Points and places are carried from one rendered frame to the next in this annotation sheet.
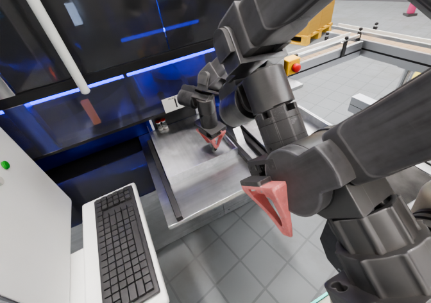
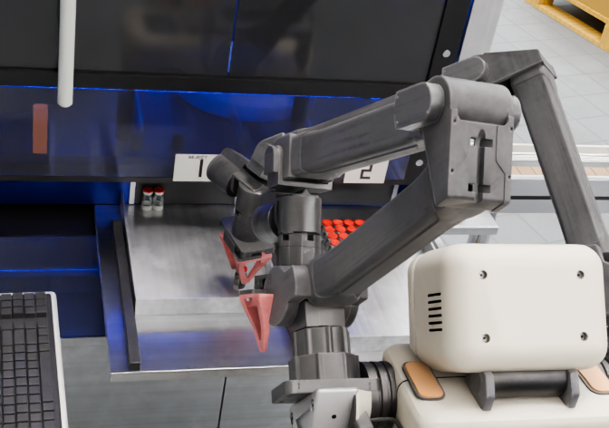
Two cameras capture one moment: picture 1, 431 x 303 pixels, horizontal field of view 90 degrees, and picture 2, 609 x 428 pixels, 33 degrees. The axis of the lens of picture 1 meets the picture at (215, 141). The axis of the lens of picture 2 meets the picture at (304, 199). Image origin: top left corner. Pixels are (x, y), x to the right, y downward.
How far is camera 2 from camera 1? 1.06 m
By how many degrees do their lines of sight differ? 8
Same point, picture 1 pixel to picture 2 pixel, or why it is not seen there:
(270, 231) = not seen: outside the picture
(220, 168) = (236, 322)
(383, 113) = (329, 255)
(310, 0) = (325, 168)
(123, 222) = (24, 348)
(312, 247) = not seen: outside the picture
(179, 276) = not seen: outside the picture
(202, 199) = (183, 356)
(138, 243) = (46, 385)
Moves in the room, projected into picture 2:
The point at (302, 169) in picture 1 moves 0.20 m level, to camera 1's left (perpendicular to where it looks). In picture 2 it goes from (284, 282) to (125, 251)
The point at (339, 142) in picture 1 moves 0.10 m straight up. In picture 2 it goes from (310, 268) to (323, 201)
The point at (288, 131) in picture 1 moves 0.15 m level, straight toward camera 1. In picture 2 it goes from (297, 257) to (232, 314)
